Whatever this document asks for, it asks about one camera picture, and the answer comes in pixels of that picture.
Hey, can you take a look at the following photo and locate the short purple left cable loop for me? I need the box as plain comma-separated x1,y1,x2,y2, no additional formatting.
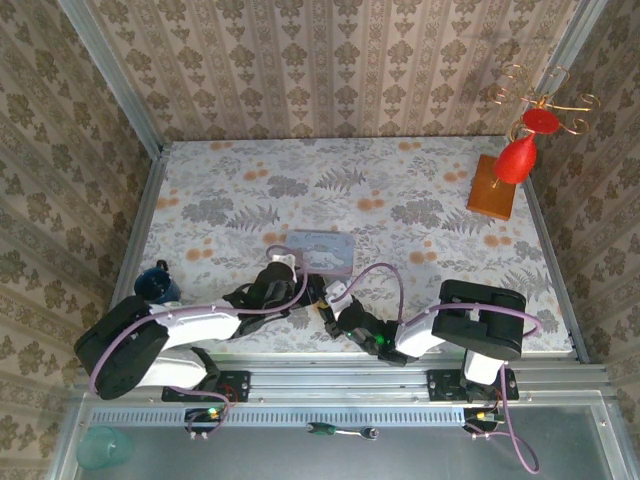
167,389,232,442

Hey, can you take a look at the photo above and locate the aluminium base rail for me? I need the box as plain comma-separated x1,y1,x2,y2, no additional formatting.
207,353,474,402

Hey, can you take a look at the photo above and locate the slotted grey cable duct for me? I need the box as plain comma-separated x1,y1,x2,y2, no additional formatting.
91,407,467,427

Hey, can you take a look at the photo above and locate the translucent green cup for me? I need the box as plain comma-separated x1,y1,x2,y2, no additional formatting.
78,425,135,472

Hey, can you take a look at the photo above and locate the dark blue mug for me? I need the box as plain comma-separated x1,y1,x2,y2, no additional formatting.
133,259,183,305

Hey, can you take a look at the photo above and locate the pastel cartoon tin box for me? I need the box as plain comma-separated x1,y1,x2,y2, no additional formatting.
288,229,358,278

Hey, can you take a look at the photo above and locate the aluminium frame post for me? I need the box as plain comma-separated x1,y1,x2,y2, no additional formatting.
517,0,609,139
55,0,166,156

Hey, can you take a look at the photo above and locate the ratchet wrench with green handle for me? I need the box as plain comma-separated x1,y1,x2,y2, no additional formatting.
305,421,381,442

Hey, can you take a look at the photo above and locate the gold wire stand wooden base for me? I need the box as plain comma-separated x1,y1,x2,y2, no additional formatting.
466,63,603,222

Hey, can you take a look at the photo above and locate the short purple cable loop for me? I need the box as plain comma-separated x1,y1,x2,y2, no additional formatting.
469,367,541,476
167,389,232,442

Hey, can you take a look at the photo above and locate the short purple right cable loop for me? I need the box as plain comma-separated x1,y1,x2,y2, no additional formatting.
469,367,541,476

